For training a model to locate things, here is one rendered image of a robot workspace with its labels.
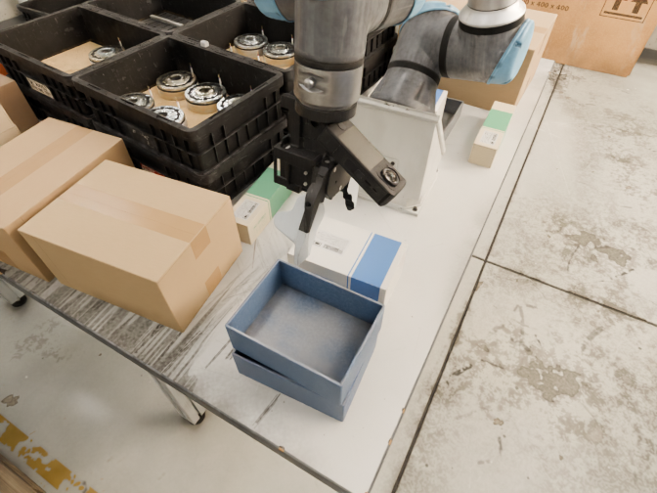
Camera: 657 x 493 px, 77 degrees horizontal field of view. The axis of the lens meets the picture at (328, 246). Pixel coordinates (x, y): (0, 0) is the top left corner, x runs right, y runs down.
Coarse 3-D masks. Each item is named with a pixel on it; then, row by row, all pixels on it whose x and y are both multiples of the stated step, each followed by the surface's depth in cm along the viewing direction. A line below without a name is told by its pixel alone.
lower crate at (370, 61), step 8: (392, 40) 134; (384, 48) 132; (392, 48) 139; (376, 56) 130; (384, 56) 137; (368, 64) 127; (376, 64) 135; (384, 64) 139; (368, 72) 132; (376, 72) 137; (384, 72) 141; (368, 80) 134; (376, 80) 138; (368, 88) 135
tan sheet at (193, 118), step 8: (152, 88) 111; (160, 96) 109; (160, 104) 106; (168, 104) 106; (176, 104) 106; (184, 104) 106; (184, 112) 103; (192, 112) 103; (192, 120) 101; (200, 120) 101
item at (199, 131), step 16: (144, 48) 105; (208, 48) 105; (112, 64) 100; (256, 64) 99; (80, 80) 94; (272, 80) 94; (96, 96) 92; (112, 96) 89; (256, 96) 91; (128, 112) 88; (144, 112) 85; (224, 112) 85; (240, 112) 89; (160, 128) 85; (176, 128) 81; (192, 128) 81; (208, 128) 83
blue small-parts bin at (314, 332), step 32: (256, 288) 67; (288, 288) 75; (320, 288) 70; (256, 320) 70; (288, 320) 70; (320, 320) 70; (352, 320) 70; (256, 352) 63; (288, 352) 66; (320, 352) 66; (352, 352) 66; (320, 384) 59
